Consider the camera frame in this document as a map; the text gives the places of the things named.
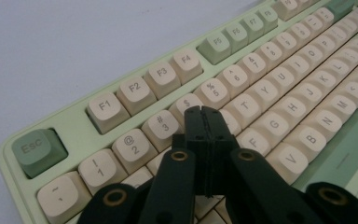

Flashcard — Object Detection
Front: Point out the green and cream keyboard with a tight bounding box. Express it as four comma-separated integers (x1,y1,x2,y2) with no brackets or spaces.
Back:
0,0,358,224

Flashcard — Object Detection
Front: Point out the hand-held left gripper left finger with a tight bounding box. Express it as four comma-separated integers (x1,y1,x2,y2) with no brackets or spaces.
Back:
171,105,213,198

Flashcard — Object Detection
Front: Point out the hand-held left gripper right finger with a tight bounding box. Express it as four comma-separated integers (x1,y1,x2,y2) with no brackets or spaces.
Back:
200,105,241,198

